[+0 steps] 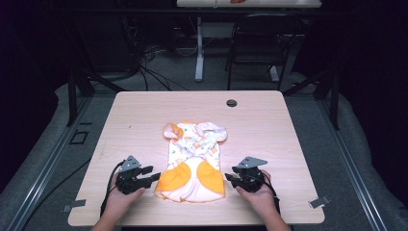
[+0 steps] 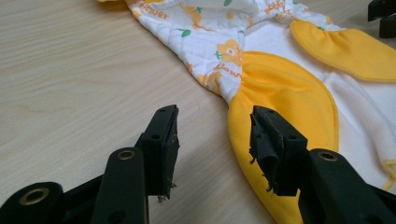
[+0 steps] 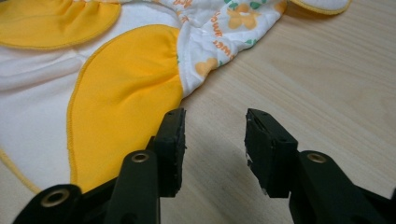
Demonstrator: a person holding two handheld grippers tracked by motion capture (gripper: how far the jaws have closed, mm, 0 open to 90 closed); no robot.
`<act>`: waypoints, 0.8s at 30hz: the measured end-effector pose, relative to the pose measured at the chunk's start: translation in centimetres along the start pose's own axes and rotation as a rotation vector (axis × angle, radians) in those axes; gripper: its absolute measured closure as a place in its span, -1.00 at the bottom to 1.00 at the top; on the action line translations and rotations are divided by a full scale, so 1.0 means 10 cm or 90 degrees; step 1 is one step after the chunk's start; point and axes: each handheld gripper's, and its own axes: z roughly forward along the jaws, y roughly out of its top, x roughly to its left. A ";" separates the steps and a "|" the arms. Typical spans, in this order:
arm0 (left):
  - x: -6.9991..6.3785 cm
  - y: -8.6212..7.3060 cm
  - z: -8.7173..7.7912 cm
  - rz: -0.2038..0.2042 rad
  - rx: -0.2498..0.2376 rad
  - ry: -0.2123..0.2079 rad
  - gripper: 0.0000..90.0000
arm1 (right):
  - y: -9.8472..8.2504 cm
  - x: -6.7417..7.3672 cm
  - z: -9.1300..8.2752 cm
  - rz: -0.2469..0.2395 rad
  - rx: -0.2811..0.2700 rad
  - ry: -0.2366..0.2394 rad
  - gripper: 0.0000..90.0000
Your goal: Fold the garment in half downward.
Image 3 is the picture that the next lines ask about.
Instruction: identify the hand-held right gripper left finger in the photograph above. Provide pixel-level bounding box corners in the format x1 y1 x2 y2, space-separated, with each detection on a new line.
146 107 187 198

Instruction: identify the yellow and white cloth diaper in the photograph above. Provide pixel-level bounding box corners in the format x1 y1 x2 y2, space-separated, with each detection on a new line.
0 0 353 194

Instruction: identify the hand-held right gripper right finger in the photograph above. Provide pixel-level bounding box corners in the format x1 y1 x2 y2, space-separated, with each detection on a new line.
244 107 299 199

